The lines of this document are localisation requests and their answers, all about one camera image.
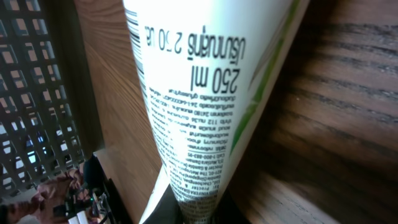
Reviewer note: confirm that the white tube gold cap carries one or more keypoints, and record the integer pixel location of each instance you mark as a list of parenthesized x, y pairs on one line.
[(206, 71)]

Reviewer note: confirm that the grey plastic basket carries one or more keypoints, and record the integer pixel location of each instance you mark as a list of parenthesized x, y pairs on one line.
[(49, 121)]

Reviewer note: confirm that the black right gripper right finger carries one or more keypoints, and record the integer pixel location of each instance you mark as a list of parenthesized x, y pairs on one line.
[(228, 212)]

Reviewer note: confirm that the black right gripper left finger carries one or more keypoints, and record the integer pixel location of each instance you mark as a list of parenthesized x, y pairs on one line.
[(167, 210)]

